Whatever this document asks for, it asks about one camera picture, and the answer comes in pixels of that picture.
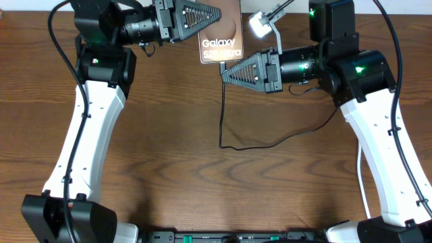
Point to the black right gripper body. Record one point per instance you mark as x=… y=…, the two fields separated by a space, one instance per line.
x=275 y=84

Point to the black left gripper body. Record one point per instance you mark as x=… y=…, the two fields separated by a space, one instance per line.
x=165 y=10

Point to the Galaxy S25 Ultra smartphone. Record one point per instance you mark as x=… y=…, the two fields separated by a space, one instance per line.
x=222 y=41

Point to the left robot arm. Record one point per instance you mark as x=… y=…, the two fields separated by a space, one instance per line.
x=68 y=208

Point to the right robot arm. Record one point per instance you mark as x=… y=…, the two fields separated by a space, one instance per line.
x=366 y=92

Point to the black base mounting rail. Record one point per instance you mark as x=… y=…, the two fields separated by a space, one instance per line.
x=230 y=237

